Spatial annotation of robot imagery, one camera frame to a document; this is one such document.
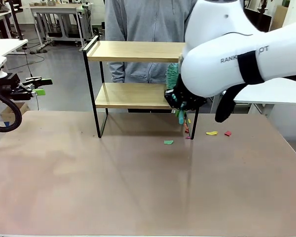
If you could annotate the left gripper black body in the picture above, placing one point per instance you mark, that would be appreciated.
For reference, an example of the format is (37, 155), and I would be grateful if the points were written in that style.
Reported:
(7, 81)

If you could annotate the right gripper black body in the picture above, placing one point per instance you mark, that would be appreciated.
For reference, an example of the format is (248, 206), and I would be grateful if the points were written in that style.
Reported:
(187, 97)

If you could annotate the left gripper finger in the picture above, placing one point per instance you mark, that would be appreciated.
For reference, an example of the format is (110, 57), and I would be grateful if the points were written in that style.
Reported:
(39, 92)
(45, 81)

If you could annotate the teal microfiber duster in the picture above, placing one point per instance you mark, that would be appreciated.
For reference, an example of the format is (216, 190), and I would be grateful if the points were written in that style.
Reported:
(172, 76)

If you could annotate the two-tier wooden black-framed shelf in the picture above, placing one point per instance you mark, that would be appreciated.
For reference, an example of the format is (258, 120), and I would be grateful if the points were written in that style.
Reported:
(133, 50)

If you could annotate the person's right forearm grey sleeve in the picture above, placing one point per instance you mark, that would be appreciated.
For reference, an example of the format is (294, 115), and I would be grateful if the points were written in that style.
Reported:
(117, 72)

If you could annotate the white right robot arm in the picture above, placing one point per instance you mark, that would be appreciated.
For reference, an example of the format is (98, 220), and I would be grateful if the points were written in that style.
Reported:
(224, 37)

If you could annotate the brown cardboard box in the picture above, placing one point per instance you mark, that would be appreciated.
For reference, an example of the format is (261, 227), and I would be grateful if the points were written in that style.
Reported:
(17, 109)

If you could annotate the green paper scrap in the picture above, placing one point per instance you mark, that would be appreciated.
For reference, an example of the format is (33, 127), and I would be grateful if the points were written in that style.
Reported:
(168, 142)

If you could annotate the black metal stand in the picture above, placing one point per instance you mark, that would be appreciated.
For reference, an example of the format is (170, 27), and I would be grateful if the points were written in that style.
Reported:
(16, 19)

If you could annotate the person in grey hoodie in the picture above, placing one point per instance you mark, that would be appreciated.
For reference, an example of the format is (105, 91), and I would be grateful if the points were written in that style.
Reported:
(148, 24)

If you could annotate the white rounded table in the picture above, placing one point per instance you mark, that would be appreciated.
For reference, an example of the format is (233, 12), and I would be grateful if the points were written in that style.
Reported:
(273, 95)

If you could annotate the black monitor panel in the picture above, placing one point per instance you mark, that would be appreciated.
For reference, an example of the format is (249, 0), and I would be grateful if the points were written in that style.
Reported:
(261, 19)

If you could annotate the brown cardboard panel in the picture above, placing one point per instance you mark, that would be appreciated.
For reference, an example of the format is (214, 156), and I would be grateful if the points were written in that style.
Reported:
(278, 17)

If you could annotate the wood-top workbench white frame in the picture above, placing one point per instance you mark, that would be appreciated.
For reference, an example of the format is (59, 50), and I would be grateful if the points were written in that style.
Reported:
(54, 9)

